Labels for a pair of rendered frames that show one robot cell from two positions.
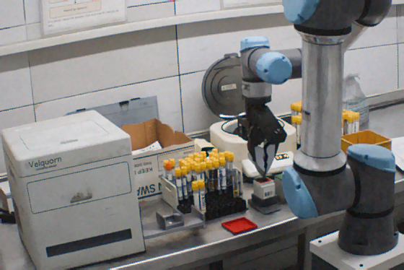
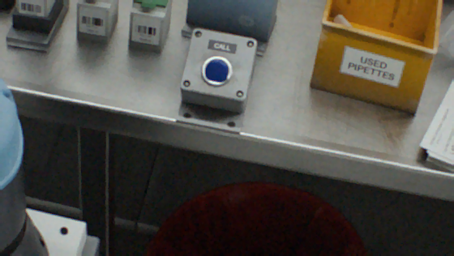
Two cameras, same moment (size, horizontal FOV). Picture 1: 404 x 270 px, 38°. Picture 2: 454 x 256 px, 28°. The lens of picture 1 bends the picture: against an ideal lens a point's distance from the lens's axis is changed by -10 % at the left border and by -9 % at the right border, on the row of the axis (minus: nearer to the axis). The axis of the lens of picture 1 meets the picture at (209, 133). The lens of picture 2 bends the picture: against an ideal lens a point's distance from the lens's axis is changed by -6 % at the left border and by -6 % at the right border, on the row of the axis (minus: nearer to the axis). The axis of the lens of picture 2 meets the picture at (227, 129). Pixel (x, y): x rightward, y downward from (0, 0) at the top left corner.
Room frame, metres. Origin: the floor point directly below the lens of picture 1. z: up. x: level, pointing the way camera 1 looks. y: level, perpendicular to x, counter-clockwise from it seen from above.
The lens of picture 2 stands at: (0.97, -0.77, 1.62)
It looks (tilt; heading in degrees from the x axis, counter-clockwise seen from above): 46 degrees down; 30
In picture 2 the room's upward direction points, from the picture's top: 9 degrees clockwise
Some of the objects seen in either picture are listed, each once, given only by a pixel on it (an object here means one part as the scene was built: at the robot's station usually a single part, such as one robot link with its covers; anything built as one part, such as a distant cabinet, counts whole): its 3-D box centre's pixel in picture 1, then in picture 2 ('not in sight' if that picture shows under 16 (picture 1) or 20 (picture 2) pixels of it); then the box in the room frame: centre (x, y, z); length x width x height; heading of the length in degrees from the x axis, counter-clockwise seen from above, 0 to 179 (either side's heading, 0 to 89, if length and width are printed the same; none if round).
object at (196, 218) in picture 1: (161, 223); not in sight; (1.42, 0.13, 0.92); 0.21 x 0.07 x 0.05; 116
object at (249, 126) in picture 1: (257, 118); not in sight; (1.60, -0.13, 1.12); 0.09 x 0.08 x 0.12; 26
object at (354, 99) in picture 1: (343, 98); not in sight; (2.30, -0.52, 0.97); 0.26 x 0.17 x 0.19; 132
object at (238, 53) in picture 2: not in sight; (221, 60); (1.64, -0.37, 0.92); 0.13 x 0.07 x 0.08; 26
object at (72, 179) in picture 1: (72, 188); not in sight; (1.41, 0.34, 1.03); 0.31 x 0.27 x 0.30; 116
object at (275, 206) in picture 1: (264, 201); (38, 14); (1.58, -0.14, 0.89); 0.09 x 0.05 x 0.04; 26
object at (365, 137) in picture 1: (364, 153); (378, 34); (1.79, -0.48, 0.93); 0.13 x 0.13 x 0.10; 22
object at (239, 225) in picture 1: (239, 225); not in sight; (1.47, -0.06, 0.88); 0.07 x 0.07 x 0.01; 26
